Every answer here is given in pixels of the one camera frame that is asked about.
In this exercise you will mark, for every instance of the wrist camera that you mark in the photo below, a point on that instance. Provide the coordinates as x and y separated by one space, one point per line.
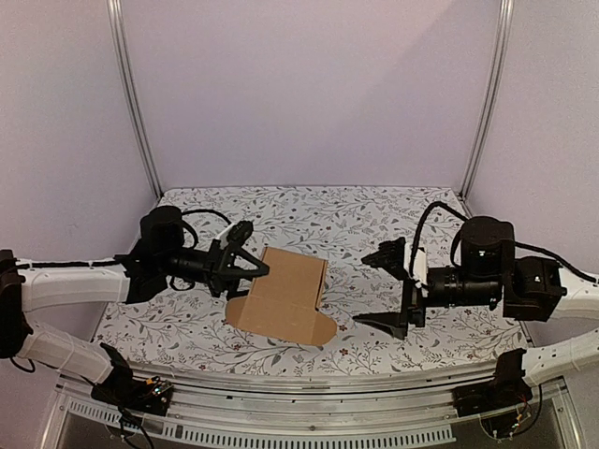
417 268
235 234

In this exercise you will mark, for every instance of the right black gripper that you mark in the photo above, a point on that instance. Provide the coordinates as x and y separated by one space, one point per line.
413 292

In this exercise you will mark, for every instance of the floral patterned table mat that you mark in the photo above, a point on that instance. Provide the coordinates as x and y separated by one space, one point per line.
187 328

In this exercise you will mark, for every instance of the front aluminium rail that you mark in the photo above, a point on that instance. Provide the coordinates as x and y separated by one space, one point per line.
219 410

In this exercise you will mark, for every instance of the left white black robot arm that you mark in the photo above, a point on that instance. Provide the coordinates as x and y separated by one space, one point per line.
156 262

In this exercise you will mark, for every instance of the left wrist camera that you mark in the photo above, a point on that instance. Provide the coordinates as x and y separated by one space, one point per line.
235 234

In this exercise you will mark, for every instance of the brown cardboard box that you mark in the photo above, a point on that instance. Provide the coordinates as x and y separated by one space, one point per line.
285 304

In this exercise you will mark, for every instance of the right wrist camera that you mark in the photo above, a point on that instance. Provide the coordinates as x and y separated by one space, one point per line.
417 268

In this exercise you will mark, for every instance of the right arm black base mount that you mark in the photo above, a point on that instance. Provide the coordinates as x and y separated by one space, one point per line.
506 388

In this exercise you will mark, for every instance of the left aluminium frame post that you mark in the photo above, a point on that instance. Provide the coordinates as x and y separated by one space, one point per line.
118 34

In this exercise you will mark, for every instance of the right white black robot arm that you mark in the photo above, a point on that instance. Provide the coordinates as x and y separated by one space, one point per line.
488 268

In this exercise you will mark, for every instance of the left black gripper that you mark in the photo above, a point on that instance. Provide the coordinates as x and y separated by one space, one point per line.
220 267

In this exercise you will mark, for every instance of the right aluminium frame post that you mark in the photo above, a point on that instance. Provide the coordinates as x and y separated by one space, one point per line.
499 51

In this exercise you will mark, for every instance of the aluminium frame post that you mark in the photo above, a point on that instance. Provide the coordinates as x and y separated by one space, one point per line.
499 51
118 34

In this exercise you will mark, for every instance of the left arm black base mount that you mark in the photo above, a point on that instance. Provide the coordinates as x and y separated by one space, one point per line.
121 389

